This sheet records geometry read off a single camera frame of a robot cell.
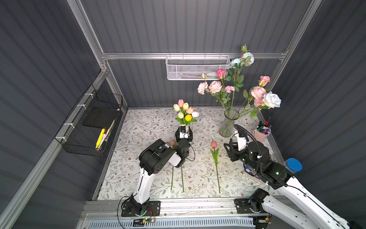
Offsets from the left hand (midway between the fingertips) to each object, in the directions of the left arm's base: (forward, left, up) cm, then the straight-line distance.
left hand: (186, 129), depth 92 cm
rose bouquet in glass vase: (+13, -25, +21) cm, 35 cm away
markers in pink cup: (-1, -52, +1) cm, 52 cm away
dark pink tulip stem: (-12, -19, -11) cm, 25 cm away
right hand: (-19, -22, +12) cm, 31 cm away
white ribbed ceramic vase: (-2, 0, +3) cm, 3 cm away
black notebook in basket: (-6, +45, +19) cm, 49 cm away
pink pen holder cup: (-4, -49, -5) cm, 50 cm away
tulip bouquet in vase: (-3, 0, +18) cm, 18 cm away
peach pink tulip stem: (-32, +2, -12) cm, 34 cm away
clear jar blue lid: (-28, -52, +8) cm, 59 cm away
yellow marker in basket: (-16, +43, +14) cm, 48 cm away
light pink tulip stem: (-27, +8, -13) cm, 31 cm away
